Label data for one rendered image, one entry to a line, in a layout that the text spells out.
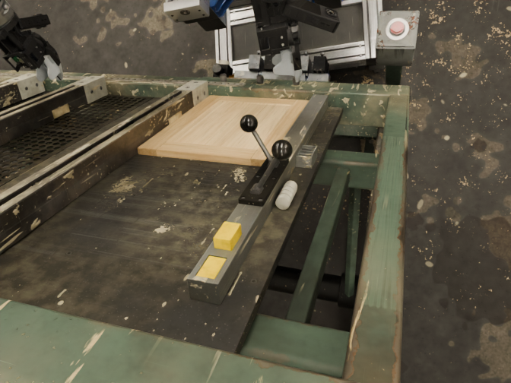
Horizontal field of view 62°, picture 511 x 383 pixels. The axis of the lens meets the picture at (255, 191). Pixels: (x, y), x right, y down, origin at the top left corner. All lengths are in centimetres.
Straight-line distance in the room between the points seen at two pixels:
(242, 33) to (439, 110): 108
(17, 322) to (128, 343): 14
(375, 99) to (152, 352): 114
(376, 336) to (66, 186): 69
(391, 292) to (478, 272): 176
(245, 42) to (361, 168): 136
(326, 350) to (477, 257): 176
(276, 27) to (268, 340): 56
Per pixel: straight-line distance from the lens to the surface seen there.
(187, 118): 135
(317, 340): 65
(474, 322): 239
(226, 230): 70
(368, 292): 60
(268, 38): 88
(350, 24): 227
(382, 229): 73
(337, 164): 115
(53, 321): 55
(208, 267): 66
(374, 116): 146
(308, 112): 128
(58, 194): 97
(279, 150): 76
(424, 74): 240
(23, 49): 125
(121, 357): 48
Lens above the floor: 229
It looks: 73 degrees down
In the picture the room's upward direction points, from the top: 82 degrees counter-clockwise
